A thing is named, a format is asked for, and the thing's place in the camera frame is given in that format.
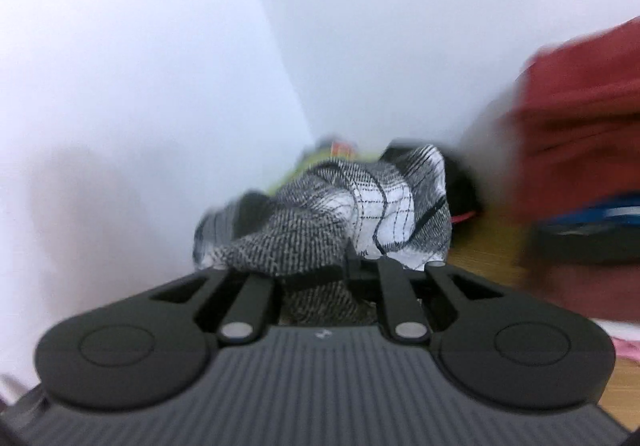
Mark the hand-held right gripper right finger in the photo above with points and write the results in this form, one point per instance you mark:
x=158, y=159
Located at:
x=396, y=298

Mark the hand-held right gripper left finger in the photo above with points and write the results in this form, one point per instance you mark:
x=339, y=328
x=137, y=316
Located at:
x=250, y=301

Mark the grey white plaid garment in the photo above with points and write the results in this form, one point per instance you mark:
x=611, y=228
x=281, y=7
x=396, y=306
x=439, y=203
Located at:
x=300, y=226

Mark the black garment with pink trim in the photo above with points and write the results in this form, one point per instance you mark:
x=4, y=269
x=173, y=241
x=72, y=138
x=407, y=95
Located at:
x=461, y=191

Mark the lime green garment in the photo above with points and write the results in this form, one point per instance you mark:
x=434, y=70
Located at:
x=311, y=161

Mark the folded plain maroon garment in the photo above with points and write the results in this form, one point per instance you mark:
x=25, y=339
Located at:
x=585, y=293

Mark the folded blue garment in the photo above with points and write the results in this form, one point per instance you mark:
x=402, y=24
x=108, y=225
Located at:
x=611, y=213

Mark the folded pink printed garment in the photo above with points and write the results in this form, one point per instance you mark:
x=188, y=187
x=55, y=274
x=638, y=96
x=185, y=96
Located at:
x=625, y=341

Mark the folded maroon garment white stripe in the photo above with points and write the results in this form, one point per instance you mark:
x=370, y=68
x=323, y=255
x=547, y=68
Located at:
x=575, y=126

